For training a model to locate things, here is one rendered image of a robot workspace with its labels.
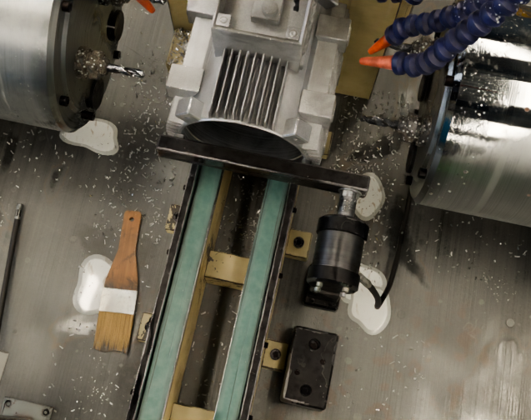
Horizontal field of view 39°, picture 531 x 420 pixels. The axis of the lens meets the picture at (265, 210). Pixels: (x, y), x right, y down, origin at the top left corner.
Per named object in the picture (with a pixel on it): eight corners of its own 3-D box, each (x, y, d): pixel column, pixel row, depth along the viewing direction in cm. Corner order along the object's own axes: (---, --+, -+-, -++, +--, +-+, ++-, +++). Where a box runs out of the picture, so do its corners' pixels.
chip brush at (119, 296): (117, 210, 111) (116, 208, 110) (151, 213, 111) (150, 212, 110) (92, 351, 105) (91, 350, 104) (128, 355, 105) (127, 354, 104)
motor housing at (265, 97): (208, 29, 106) (197, -55, 88) (342, 55, 105) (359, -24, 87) (173, 161, 100) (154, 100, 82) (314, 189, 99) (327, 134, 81)
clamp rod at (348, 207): (341, 189, 90) (343, 183, 88) (358, 192, 90) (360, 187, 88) (328, 252, 88) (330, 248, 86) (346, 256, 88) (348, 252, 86)
